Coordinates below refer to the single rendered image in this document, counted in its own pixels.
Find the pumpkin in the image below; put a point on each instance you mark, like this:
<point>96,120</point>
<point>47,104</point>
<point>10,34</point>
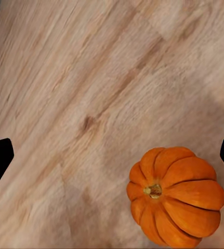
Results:
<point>175,197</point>

